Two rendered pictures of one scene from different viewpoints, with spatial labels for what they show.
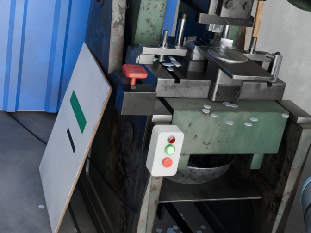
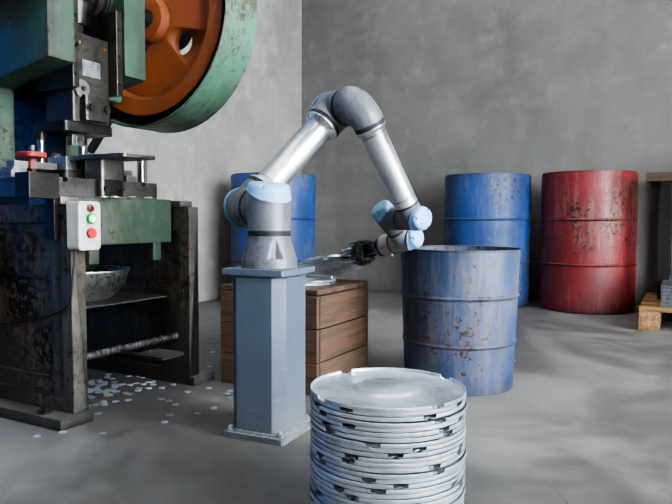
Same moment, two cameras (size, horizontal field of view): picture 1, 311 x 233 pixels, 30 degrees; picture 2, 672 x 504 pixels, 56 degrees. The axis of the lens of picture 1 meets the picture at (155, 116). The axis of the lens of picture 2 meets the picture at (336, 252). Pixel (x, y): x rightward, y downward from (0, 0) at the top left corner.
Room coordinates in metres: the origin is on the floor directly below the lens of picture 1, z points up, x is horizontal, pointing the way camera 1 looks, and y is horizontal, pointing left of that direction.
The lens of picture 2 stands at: (-0.40, 0.47, 0.58)
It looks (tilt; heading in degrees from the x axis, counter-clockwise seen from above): 3 degrees down; 323
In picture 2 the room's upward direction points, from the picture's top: straight up
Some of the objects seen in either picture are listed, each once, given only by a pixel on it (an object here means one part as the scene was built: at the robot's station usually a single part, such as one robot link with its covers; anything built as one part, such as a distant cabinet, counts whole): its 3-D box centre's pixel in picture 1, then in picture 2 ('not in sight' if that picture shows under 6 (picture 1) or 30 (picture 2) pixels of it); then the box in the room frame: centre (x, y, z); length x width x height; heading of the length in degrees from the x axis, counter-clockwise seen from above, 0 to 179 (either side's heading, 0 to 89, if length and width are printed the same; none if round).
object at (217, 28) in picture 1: (215, 25); (76, 140); (1.82, -0.13, 0.84); 0.05 x 0.03 x 0.04; 114
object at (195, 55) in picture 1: (209, 49); (76, 165); (1.83, -0.13, 0.76); 0.15 x 0.09 x 0.05; 114
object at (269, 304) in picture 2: not in sight; (269, 349); (1.07, -0.42, 0.23); 0.19 x 0.19 x 0.45; 28
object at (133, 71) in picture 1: (132, 81); (31, 165); (1.49, 0.08, 0.72); 0.07 x 0.06 x 0.08; 24
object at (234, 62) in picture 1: (229, 80); (112, 175); (1.67, -0.20, 0.72); 0.25 x 0.14 x 0.14; 24
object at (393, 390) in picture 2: not in sight; (387, 387); (0.48, -0.32, 0.26); 0.29 x 0.29 x 0.01
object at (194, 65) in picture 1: (205, 59); (74, 176); (1.84, -0.13, 0.72); 0.20 x 0.16 x 0.03; 114
